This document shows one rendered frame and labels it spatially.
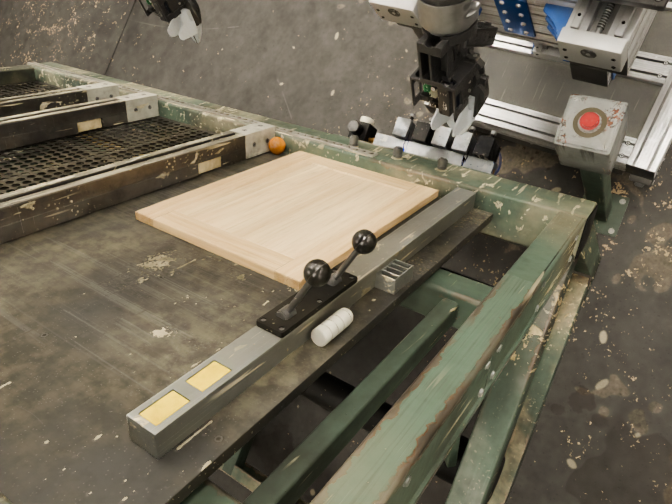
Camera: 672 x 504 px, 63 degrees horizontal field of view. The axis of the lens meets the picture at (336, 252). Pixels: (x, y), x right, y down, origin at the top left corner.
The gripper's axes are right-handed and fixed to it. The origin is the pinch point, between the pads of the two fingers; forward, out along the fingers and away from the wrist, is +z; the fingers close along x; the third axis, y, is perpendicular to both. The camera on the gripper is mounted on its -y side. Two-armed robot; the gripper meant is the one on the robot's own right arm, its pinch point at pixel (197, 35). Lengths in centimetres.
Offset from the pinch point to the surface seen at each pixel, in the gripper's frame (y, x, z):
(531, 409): -2, 87, 127
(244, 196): 19.6, 20.0, 24.6
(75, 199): 44.4, 1.2, 8.0
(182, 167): 20.3, 0.1, 23.3
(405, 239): 14, 61, 22
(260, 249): 33, 41, 15
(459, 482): 39, 84, 79
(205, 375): 58, 61, -5
